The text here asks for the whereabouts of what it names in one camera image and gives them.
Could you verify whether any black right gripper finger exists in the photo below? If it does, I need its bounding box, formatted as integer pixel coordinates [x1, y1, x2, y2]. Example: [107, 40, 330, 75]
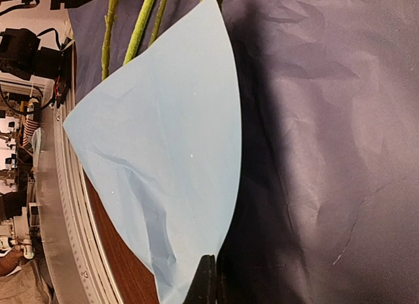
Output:
[185, 255, 217, 304]

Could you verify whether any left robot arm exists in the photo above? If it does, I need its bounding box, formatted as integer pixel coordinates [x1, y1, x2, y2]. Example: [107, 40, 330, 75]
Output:
[1, 0, 93, 111]

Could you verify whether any blue wrapping paper sheet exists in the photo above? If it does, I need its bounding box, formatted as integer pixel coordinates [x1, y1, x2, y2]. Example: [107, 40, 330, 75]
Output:
[62, 0, 419, 304]

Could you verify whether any orange flower stem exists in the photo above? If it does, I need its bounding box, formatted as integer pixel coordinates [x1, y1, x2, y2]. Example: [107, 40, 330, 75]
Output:
[123, 0, 155, 65]

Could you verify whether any front aluminium rail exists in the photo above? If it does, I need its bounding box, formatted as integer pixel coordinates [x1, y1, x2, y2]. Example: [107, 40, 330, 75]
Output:
[35, 45, 123, 303]

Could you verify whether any pink rose stem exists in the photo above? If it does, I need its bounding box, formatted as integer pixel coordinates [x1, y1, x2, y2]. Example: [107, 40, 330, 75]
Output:
[149, 0, 168, 46]
[101, 0, 120, 81]

